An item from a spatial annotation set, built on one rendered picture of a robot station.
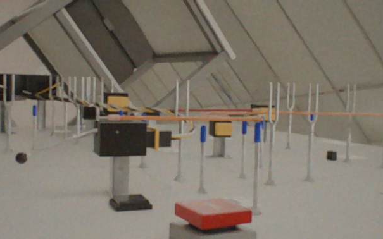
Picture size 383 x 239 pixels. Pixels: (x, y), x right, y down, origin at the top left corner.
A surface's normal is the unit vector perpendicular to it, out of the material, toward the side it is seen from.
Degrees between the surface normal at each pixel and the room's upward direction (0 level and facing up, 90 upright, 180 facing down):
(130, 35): 90
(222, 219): 90
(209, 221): 90
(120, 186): 97
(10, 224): 52
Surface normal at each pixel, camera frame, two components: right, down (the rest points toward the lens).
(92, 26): 0.49, 0.11
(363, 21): -0.72, 0.62
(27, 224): 0.03, -1.00
